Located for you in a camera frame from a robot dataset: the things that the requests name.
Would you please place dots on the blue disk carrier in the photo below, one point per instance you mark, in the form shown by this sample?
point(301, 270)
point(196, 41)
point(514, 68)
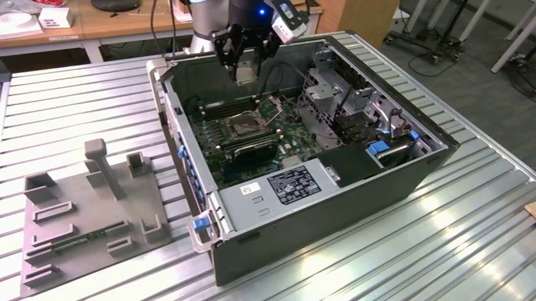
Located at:
point(379, 147)

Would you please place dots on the black open PC case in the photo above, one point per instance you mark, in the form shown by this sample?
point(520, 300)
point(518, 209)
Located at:
point(335, 219)

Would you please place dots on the black round monitor base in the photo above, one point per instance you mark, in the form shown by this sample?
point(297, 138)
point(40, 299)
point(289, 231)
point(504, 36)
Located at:
point(117, 3)

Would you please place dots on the brown block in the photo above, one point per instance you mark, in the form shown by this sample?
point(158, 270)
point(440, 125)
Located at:
point(530, 210)

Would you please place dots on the white table frame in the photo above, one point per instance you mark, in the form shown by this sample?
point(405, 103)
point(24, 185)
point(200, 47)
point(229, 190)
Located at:
point(508, 50)

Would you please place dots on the metal disk bay cage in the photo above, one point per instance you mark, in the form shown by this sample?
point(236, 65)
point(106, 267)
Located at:
point(323, 94)

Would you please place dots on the white open box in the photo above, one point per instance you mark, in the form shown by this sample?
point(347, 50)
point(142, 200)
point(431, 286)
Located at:
point(178, 15)

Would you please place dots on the grey parts rack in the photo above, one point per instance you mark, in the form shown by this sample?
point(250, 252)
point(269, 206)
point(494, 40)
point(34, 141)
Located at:
point(101, 219)

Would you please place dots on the black drive bay cover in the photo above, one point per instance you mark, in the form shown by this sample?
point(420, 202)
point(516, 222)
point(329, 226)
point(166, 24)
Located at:
point(348, 166)

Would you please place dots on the green motherboard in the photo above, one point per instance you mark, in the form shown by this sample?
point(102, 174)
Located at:
point(301, 138)

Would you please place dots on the wooden cabinet panel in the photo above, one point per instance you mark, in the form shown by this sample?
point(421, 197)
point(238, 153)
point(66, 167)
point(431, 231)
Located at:
point(364, 19)

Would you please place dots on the small white printed box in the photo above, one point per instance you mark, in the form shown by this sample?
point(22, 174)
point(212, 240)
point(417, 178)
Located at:
point(57, 19)

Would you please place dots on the silver square CPU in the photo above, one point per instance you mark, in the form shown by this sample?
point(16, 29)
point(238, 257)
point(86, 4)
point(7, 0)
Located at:
point(245, 75)

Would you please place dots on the CPU socket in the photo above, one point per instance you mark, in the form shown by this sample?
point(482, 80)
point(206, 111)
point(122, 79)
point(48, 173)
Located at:
point(245, 127)

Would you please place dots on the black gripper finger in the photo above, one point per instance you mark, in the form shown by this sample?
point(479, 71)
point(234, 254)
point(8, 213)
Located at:
point(270, 47)
point(226, 47)

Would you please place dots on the grey power supply unit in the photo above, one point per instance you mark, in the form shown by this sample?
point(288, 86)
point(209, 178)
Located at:
point(248, 207)

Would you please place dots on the green RAM stick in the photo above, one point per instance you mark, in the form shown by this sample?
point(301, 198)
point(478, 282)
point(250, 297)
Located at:
point(71, 244)

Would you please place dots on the black rolling stand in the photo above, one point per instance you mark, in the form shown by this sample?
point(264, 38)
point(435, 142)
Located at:
point(444, 44)

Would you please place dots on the blue case latch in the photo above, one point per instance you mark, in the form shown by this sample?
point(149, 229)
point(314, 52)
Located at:
point(200, 224)

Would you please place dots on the white foam tray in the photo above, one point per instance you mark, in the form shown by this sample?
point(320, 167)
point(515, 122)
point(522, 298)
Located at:
point(19, 25)

